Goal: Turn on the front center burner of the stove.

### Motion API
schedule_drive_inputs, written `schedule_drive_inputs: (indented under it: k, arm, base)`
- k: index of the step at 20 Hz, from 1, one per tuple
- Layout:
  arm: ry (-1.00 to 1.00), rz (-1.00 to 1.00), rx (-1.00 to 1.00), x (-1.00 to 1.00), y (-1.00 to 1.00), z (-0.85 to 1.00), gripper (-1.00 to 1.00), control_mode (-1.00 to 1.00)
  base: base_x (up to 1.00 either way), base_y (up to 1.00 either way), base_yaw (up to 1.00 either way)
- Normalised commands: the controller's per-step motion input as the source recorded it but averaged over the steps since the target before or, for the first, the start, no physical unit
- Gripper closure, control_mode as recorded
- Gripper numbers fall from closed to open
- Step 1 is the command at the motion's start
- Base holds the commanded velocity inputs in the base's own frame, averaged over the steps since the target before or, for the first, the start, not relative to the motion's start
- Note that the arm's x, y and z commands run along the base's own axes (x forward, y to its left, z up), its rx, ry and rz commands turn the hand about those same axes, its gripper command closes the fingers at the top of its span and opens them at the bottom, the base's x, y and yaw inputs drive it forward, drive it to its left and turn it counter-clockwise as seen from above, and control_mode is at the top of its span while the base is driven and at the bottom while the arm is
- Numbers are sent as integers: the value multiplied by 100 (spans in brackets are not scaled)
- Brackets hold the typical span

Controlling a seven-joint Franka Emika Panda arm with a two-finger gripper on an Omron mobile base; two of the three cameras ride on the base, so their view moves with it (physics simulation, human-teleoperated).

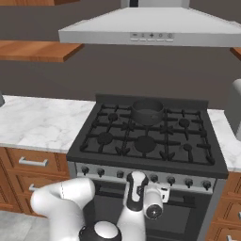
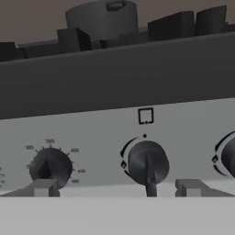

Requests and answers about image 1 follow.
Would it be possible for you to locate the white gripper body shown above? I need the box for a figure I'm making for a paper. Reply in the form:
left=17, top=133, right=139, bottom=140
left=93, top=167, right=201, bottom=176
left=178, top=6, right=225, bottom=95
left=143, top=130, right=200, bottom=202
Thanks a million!
left=150, top=183, right=172, bottom=193

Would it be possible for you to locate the black and steel stove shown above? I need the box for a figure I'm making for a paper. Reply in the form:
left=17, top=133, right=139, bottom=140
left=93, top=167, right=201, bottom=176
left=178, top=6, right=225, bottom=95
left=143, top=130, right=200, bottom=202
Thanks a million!
left=65, top=92, right=230, bottom=241

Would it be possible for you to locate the dark oven door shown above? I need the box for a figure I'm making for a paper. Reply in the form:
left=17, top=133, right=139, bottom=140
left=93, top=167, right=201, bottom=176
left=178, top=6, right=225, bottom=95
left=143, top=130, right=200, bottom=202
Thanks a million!
left=82, top=179, right=205, bottom=241

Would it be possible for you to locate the dark grey pot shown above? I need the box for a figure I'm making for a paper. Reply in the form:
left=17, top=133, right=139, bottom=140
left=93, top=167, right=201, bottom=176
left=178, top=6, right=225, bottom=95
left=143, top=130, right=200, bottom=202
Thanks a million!
left=130, top=99, right=165, bottom=127

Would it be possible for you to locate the wooden drawer front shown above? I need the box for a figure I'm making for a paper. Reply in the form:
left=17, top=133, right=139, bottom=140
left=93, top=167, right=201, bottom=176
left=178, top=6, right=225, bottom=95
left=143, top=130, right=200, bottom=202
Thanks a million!
left=215, top=195, right=241, bottom=228
left=223, top=171, right=241, bottom=197
left=13, top=171, right=71, bottom=217
left=205, top=221, right=241, bottom=241
left=5, top=147, right=62, bottom=175

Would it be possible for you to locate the pale grey rounded appliance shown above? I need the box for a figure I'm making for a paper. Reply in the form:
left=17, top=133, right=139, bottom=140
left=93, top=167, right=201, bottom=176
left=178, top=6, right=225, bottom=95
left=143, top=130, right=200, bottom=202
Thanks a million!
left=227, top=78, right=241, bottom=142

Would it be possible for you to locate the wooden cupboard door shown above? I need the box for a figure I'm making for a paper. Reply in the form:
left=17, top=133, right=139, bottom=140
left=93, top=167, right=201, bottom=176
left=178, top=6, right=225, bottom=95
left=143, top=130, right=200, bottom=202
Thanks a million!
left=0, top=147, right=15, bottom=213

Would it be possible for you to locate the grey range hood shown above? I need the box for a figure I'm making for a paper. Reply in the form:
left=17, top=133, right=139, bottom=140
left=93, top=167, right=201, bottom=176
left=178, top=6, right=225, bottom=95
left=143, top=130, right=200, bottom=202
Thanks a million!
left=57, top=0, right=241, bottom=48

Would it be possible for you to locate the wooden wall shelf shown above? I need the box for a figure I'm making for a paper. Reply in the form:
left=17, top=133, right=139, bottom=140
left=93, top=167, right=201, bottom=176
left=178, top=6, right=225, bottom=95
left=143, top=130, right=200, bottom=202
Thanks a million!
left=229, top=46, right=241, bottom=62
left=0, top=40, right=86, bottom=63

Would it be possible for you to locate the wooden wall cupboard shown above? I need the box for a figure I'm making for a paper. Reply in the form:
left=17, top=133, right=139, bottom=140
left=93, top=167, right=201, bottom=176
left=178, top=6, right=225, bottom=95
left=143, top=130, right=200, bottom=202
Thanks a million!
left=0, top=0, right=80, bottom=7

